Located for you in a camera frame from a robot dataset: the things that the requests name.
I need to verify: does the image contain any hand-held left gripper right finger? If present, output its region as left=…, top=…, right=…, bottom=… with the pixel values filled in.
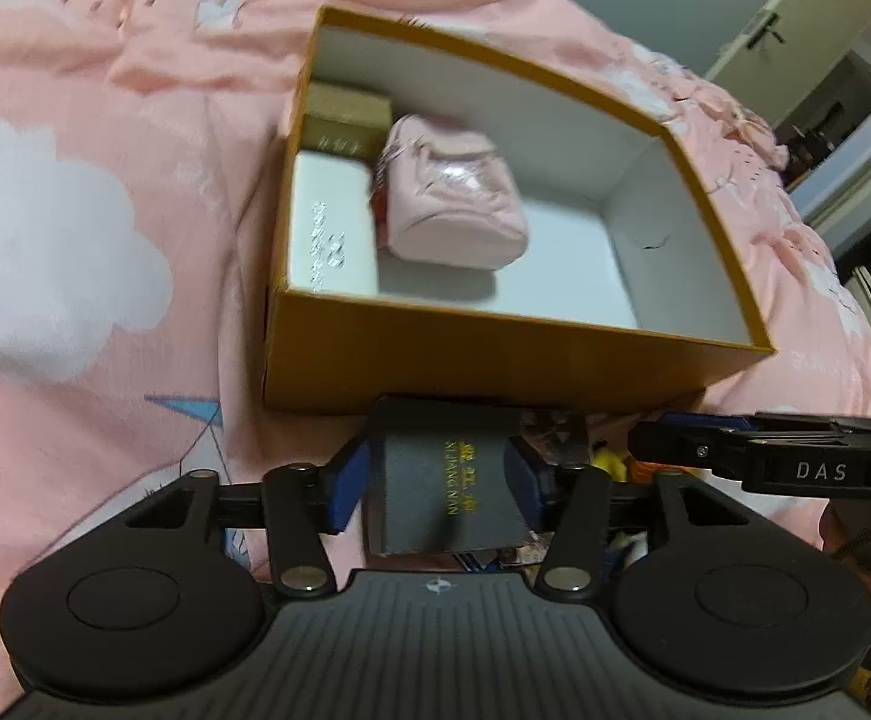
left=501, top=436, right=762, bottom=599

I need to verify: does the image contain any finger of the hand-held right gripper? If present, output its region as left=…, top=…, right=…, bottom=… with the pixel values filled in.
left=627, top=421, right=764, bottom=479
left=660, top=409, right=871, bottom=446

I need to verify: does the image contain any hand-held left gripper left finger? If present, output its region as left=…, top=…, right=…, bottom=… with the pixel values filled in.
left=118, top=436, right=374, bottom=599

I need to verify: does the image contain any yellow cheese toy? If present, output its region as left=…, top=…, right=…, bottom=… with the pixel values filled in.
left=591, top=444, right=632, bottom=481

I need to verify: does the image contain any black box gold lettering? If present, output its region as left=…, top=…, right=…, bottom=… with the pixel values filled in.
left=364, top=396, right=534, bottom=557

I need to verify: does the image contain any orange cardboard box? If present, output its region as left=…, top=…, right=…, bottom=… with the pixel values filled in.
left=262, top=4, right=779, bottom=418

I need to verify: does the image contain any pink pouch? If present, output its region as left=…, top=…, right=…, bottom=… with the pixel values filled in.
left=371, top=114, right=531, bottom=272

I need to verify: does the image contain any white paper box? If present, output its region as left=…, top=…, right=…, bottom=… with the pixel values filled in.
left=286, top=150, right=384, bottom=298

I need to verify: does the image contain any small brown cardboard box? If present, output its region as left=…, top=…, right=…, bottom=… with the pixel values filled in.
left=301, top=81, right=395, bottom=160

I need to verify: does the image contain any pink printed blanket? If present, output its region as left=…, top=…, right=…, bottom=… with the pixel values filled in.
left=0, top=0, right=871, bottom=720

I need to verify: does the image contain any white door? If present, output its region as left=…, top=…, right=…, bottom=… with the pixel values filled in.
left=705, top=0, right=871, bottom=121

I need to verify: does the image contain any black door handle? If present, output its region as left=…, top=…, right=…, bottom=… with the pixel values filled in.
left=743, top=7, right=786, bottom=53

